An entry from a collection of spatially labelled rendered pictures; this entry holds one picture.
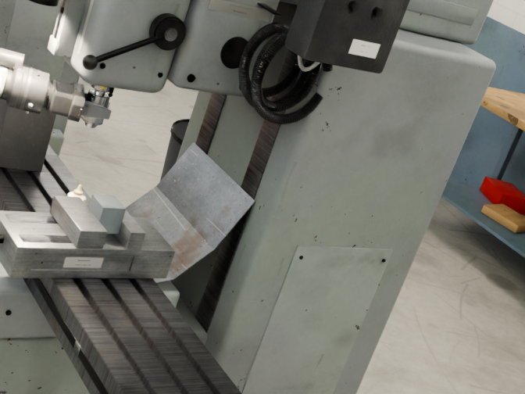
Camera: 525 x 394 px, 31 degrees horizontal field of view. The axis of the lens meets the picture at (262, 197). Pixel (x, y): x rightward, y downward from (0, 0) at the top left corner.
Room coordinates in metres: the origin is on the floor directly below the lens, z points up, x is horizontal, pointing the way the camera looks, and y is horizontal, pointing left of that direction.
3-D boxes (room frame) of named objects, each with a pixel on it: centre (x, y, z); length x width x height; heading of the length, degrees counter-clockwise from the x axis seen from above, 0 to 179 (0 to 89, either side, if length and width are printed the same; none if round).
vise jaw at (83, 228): (1.77, 0.34, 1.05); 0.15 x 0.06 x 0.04; 40
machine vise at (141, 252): (1.78, 0.32, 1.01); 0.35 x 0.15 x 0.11; 130
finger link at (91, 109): (1.91, 0.39, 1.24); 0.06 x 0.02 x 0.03; 109
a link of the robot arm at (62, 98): (1.91, 0.49, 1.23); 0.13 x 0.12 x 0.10; 19
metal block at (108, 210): (1.80, 0.29, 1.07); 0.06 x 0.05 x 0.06; 40
